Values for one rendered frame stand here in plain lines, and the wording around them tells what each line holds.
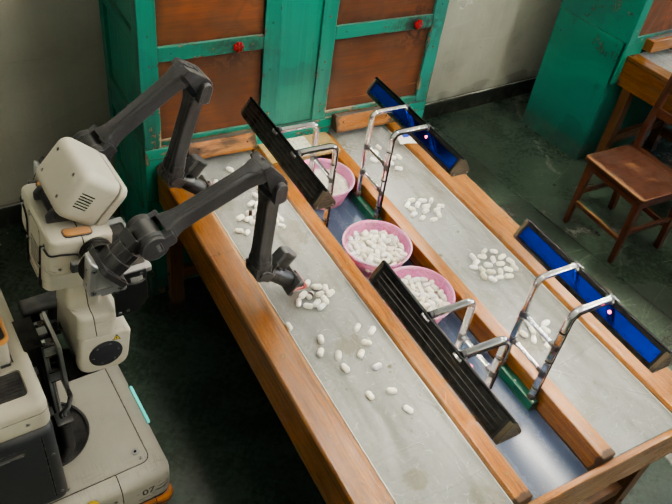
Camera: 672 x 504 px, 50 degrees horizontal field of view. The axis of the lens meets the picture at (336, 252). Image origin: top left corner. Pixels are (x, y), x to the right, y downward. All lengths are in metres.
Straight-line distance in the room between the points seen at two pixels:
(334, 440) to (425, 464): 0.27
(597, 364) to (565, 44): 2.80
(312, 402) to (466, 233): 1.07
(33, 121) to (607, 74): 3.26
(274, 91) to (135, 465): 1.54
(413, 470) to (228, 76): 1.65
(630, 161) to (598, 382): 2.01
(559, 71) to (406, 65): 1.86
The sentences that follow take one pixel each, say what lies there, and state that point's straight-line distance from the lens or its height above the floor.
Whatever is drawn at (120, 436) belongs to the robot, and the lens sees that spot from 2.69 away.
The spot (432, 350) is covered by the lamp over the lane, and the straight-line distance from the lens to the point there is 1.95.
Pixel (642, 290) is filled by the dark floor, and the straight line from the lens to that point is 4.19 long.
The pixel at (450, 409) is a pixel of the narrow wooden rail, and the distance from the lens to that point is 2.23.
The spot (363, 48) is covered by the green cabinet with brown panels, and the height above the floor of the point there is 1.15.
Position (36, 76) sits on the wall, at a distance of 3.60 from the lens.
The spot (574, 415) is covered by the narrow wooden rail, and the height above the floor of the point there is 0.76.
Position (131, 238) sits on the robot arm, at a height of 1.26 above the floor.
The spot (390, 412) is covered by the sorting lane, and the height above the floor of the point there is 0.74.
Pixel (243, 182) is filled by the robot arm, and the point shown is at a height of 1.34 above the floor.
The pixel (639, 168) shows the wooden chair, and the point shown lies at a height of 0.46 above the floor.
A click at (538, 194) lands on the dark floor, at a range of 4.59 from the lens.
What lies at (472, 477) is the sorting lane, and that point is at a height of 0.74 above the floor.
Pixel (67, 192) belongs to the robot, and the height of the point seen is 1.34.
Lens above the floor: 2.50
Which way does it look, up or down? 41 degrees down
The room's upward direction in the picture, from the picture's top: 9 degrees clockwise
